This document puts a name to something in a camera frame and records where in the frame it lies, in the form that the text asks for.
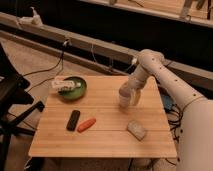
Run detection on black office chair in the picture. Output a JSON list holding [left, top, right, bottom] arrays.
[[0, 43, 45, 171]]

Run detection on black floor cables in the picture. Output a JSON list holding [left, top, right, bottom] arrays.
[[164, 103, 184, 168]]

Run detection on orange carrot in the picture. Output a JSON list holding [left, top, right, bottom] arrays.
[[77, 118, 96, 133]]

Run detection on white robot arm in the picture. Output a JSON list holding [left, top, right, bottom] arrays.
[[119, 49, 213, 171]]

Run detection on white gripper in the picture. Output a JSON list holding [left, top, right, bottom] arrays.
[[119, 75, 146, 106]]

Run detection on blue box on floor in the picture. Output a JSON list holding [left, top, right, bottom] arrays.
[[161, 94, 173, 110]]

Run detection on black remote control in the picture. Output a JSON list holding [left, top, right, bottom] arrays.
[[66, 110, 80, 131]]

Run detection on green bowl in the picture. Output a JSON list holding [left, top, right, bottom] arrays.
[[58, 76, 87, 101]]

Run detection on grey sponge block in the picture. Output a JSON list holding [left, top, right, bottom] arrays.
[[127, 120, 147, 141]]

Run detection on grey metal rail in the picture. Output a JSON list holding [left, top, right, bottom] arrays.
[[0, 12, 213, 91]]

